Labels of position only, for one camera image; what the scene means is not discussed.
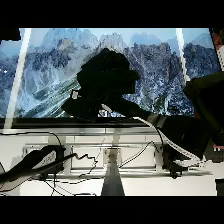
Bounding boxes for black cable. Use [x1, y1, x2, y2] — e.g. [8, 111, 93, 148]
[118, 140, 166, 169]
[0, 131, 64, 148]
[0, 152, 99, 188]

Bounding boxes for black garment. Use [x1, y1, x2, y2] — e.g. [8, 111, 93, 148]
[61, 47, 142, 122]
[183, 71, 224, 148]

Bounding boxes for silver frame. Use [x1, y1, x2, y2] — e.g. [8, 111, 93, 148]
[0, 125, 217, 197]

